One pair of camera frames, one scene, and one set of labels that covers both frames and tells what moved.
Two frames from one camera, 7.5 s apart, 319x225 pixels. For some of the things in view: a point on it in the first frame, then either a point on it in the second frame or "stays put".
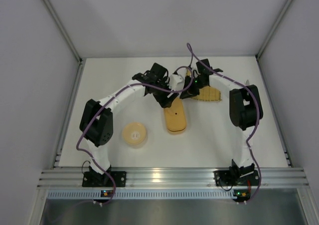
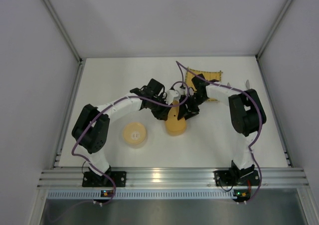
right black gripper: x=190 y=90 to x=190 y=108
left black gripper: x=164 y=97 to x=160 y=112
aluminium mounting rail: x=171 y=178 stays put
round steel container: x=138 y=145 stays put
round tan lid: x=134 y=133 stays put
